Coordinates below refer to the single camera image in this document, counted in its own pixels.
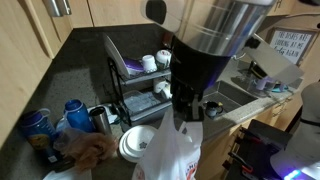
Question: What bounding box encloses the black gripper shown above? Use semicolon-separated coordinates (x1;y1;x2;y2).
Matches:
170;78;204;122

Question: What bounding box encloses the white plastic bag red print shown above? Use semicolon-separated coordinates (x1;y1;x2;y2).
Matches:
132;107;203;180

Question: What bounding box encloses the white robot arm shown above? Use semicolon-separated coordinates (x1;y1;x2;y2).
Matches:
140;0;303;122

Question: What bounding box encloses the white mug lower rack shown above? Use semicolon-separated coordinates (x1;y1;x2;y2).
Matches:
153;80;172;99

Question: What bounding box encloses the white mug rack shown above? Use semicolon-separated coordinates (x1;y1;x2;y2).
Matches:
153;80;172;99
142;55;157;73

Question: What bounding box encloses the black mug in sink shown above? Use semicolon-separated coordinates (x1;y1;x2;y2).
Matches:
205;101;223;118

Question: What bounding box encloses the clear plastic container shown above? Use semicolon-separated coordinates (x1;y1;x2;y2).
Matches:
123;90;163;115

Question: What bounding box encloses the white mug upper rack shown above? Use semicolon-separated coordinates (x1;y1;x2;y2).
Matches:
142;55;157;73

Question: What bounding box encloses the stainless steel sink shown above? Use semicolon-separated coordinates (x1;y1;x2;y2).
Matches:
201;81;256;119

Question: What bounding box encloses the purple bowl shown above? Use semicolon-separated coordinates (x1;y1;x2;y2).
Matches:
124;58;144;75

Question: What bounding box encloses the large white plate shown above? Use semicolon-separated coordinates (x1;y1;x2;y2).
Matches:
103;34;130;78

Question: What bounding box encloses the steel travel tumbler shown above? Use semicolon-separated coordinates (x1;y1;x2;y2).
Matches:
89;107;112;135

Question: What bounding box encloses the blue water bottle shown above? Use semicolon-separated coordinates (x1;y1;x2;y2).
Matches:
64;99;94;133

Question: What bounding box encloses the framed kitchen sign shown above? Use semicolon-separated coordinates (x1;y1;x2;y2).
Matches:
266;27;317;66

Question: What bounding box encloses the black wire dish rack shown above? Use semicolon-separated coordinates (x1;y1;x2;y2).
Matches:
108;58;171;132

